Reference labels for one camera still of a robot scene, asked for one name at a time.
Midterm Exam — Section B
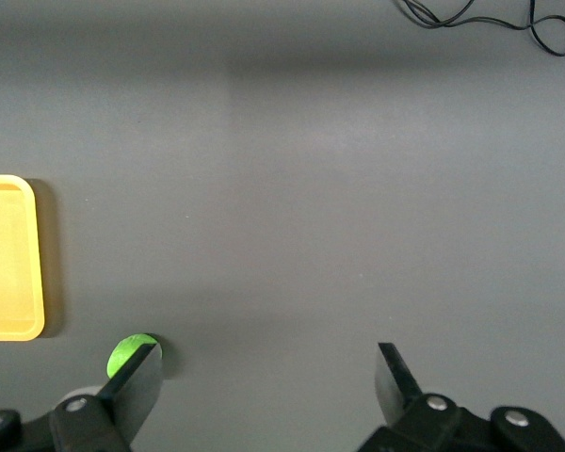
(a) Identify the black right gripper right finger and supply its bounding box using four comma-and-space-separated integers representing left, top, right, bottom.
357, 342, 493, 452

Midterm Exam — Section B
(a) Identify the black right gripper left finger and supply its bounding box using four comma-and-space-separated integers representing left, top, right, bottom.
50, 342, 164, 452

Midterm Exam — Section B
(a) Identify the green apple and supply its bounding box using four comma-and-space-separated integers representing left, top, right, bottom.
106, 332, 164, 380

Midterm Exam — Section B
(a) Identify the yellow plastic tray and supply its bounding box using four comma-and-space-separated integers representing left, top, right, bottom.
0, 174, 46, 342

